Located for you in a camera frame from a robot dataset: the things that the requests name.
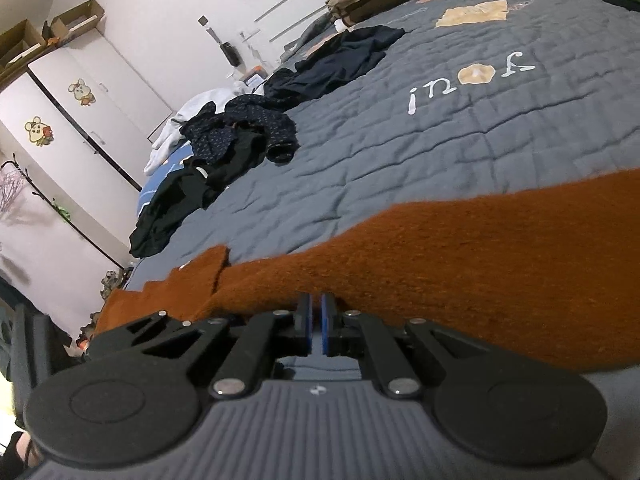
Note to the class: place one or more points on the person's left hand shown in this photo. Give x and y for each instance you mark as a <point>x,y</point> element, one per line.
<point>21,447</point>

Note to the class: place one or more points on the white hoodie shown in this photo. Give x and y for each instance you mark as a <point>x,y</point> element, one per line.
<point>200,102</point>

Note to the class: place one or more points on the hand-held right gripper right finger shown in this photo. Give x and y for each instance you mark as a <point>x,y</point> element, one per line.
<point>329,330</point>

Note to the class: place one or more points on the plain navy garment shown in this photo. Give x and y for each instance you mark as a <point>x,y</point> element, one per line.
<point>340,60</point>

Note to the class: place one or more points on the black garment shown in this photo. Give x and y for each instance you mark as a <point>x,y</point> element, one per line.
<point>160,220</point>

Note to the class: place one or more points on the black coat rack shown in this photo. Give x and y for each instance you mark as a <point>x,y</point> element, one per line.
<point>90,241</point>

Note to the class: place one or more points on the small cardboard box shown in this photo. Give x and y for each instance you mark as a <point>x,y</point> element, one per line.
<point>80,17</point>

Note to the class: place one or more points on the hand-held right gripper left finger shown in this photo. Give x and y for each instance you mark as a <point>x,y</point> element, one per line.
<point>305,330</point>

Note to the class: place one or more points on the cartoon mouse sticker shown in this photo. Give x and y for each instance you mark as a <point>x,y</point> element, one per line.
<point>81,93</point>
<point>37,131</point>

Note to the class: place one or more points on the rust brown sweater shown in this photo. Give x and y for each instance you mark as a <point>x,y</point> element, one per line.
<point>450,270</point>

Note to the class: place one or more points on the pink clothes hangers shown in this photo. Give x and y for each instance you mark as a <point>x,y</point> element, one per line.
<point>11,187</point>

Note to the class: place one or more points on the grey pillow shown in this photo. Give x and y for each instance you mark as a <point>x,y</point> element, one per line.
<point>310,35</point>

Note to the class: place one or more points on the grey quilted bed cover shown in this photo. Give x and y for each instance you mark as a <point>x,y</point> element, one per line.
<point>400,160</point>

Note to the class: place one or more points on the navy dotted garment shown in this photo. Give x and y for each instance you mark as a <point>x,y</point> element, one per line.
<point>260,115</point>

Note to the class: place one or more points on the bedside table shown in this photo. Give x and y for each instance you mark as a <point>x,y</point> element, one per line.
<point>252,80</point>

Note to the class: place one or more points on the shoe rack with shoes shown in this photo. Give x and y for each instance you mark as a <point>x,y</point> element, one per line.
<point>107,282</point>

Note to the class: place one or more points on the blue pillow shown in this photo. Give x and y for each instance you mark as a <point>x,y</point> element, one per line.
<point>160,175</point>

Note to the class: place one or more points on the black wall-mounted device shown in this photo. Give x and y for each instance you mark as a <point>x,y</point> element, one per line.
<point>230,53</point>

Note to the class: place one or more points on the small green hanging item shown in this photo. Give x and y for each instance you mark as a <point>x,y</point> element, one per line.
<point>62,210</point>

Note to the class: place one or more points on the white wardrobe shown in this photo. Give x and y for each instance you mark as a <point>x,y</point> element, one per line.
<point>75,160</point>

